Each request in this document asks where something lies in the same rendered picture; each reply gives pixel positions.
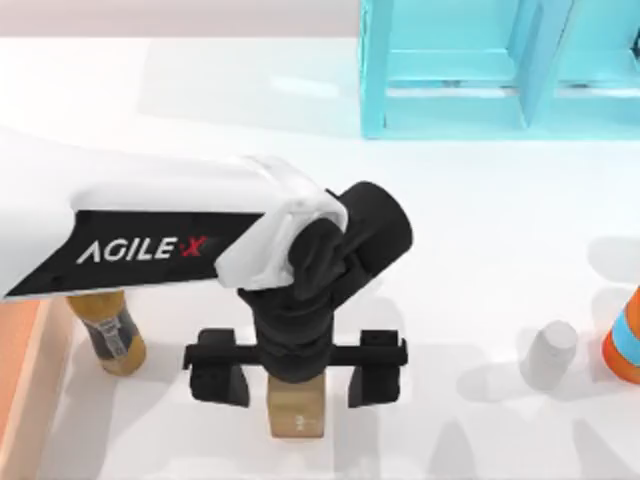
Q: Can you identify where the tan cardboard box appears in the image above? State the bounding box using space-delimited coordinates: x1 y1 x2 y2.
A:
267 372 327 442

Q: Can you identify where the yellow bottle with dark label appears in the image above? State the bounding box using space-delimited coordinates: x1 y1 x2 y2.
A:
66 293 148 378

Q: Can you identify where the white bottle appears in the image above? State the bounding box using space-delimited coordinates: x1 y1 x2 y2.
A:
519 320 580 393

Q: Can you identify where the shallow salmon-coloured box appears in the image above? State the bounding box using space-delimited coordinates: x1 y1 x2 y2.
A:
0 297 72 480

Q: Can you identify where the orange bottle with blue stripes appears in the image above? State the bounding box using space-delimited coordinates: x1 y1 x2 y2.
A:
601 285 640 386

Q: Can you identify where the light blue rack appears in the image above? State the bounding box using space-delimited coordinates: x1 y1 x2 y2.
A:
358 0 640 142

